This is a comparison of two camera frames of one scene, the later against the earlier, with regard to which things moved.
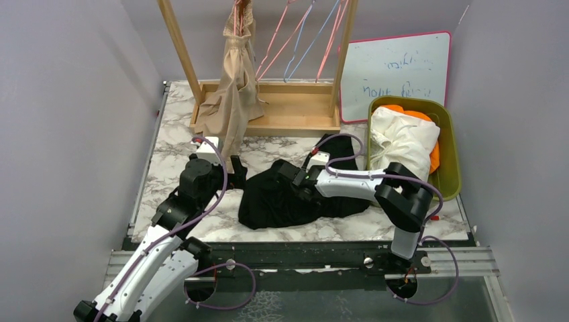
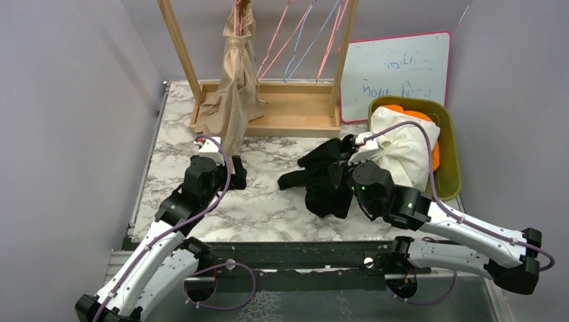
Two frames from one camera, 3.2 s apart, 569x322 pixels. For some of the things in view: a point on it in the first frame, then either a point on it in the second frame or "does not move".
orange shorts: x=435 y=157 does not move
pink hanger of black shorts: x=283 y=45 does not move
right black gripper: x=304 y=170 to x=339 y=170
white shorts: x=401 y=139 does not move
